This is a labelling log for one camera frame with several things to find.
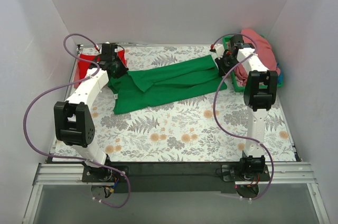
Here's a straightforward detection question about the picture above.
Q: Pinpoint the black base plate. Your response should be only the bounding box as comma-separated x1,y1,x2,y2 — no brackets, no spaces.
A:
82,158,273,198

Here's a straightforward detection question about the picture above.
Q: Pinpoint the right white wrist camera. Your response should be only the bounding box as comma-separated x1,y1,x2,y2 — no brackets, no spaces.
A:
210,43,225,59

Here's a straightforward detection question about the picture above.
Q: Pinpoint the pink t shirt in basket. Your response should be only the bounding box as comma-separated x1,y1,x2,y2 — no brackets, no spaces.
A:
234,29,279,87

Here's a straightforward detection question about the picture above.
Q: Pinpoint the green t shirt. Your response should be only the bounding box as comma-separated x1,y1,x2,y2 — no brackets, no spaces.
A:
108,55,222,115

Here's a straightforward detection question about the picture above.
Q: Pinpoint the floral table cloth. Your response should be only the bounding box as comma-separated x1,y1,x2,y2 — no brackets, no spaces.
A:
50,45,302,163

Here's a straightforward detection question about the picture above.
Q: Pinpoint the green plastic basket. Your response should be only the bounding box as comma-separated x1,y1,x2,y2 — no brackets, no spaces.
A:
230,29,284,92

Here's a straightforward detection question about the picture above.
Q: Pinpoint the folded red t shirt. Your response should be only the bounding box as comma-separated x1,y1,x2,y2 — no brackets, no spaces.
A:
78,50,127,79

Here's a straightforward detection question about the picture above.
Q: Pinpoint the blue t shirt in basket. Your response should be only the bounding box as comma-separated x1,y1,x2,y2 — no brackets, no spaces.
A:
277,62,284,86

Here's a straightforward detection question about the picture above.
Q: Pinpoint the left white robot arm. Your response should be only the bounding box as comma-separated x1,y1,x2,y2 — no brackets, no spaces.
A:
54,43,128,182

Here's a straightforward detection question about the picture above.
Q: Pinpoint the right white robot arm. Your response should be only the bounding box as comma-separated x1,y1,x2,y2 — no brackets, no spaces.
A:
211,34,278,181

